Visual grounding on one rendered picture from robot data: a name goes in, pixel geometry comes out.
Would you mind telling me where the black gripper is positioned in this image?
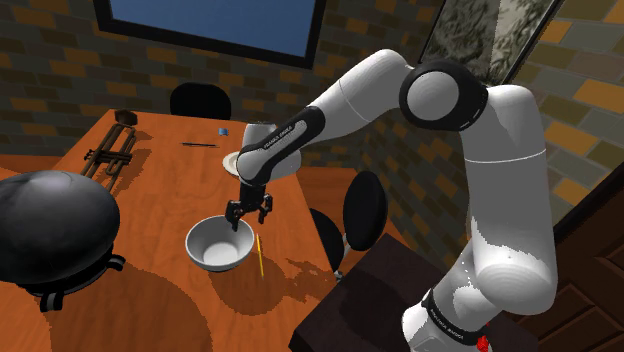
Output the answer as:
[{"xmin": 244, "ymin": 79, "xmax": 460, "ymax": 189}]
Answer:
[{"xmin": 224, "ymin": 182, "xmax": 274, "ymax": 233}]

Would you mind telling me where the yellow pencil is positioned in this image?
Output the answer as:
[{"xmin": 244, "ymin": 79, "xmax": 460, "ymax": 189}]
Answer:
[{"xmin": 255, "ymin": 232, "xmax": 265, "ymax": 279}]

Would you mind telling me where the white bowl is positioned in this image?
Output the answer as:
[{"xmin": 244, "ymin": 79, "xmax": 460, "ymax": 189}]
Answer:
[{"xmin": 185, "ymin": 215, "xmax": 256, "ymax": 273}]

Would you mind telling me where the white plate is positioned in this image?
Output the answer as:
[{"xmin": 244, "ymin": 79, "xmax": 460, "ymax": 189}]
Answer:
[{"xmin": 222, "ymin": 150, "xmax": 241, "ymax": 176}]

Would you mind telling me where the orange wooden table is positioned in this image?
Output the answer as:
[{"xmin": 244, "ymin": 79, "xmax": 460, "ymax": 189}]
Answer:
[{"xmin": 0, "ymin": 108, "xmax": 342, "ymax": 352}]

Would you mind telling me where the black round-backed chair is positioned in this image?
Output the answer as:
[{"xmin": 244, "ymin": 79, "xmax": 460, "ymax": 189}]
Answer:
[{"xmin": 169, "ymin": 82, "xmax": 233, "ymax": 121}]

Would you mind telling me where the dark robot stand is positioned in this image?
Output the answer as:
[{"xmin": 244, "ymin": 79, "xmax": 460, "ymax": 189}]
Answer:
[{"xmin": 288, "ymin": 232, "xmax": 541, "ymax": 352}]

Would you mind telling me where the brass trumpet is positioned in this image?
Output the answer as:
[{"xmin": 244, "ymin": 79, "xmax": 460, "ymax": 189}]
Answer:
[{"xmin": 80, "ymin": 108, "xmax": 139, "ymax": 192}]

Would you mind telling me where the black-framed blue window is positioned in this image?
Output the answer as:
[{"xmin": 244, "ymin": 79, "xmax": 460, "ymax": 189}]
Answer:
[{"xmin": 92, "ymin": 0, "xmax": 328, "ymax": 70}]

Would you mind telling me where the black domed kettle grill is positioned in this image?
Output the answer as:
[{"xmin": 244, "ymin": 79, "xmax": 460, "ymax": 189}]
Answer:
[{"xmin": 0, "ymin": 169, "xmax": 127, "ymax": 313}]

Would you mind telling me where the dark brown wooden door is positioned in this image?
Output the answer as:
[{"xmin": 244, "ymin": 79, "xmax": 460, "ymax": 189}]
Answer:
[{"xmin": 506, "ymin": 163, "xmax": 624, "ymax": 352}]

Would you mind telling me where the framed grey wall picture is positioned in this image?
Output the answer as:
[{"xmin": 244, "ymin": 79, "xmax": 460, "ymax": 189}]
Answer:
[{"xmin": 418, "ymin": 0, "xmax": 566, "ymax": 87}]

